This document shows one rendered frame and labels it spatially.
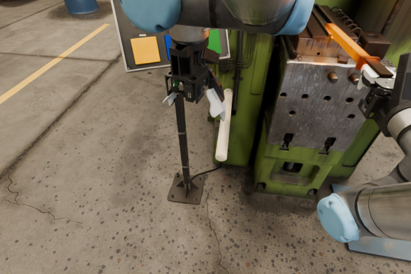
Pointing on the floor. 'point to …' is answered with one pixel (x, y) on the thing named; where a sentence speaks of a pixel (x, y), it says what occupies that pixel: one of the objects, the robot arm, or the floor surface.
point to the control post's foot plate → (196, 190)
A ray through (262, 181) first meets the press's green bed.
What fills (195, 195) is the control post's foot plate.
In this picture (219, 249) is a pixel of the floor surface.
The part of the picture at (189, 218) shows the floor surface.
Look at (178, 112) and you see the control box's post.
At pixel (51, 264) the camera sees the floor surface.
